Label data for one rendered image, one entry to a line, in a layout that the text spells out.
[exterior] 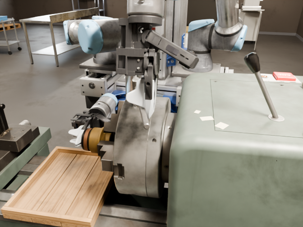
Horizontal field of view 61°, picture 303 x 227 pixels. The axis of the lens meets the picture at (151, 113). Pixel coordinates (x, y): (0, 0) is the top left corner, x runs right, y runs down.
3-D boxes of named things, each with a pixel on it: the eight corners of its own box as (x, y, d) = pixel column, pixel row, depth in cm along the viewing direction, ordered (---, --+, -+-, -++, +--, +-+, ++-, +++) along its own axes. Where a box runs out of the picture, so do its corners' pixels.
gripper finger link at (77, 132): (62, 143, 84) (75, 129, 92) (79, 145, 83) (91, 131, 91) (61, 135, 82) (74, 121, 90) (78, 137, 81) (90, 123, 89)
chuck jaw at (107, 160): (134, 141, 80) (124, 163, 69) (134, 155, 82) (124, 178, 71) (100, 138, 82) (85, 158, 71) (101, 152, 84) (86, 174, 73)
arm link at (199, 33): (192, 44, 134) (194, 16, 127) (217, 47, 128) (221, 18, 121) (182, 49, 124) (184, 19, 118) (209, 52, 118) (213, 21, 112)
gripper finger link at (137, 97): (127, 117, 58) (128, 76, 56) (153, 119, 58) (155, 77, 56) (123, 120, 55) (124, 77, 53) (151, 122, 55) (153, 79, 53)
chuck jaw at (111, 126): (139, 134, 87) (142, 100, 88) (136, 133, 82) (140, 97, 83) (107, 132, 88) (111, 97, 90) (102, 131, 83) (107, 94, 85)
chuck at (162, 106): (170, 147, 104) (171, 79, 85) (159, 219, 80) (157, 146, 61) (162, 146, 105) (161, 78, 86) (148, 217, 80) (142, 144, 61)
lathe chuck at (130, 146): (161, 146, 105) (161, 78, 86) (148, 217, 80) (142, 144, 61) (140, 144, 106) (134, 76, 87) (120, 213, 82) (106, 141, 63)
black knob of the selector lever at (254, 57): (257, 70, 63) (261, 51, 61) (260, 74, 60) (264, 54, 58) (240, 70, 64) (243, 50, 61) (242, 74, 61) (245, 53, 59)
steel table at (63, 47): (28, 64, 547) (17, 14, 502) (78, 45, 711) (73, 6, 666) (58, 67, 527) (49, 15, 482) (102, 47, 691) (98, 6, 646)
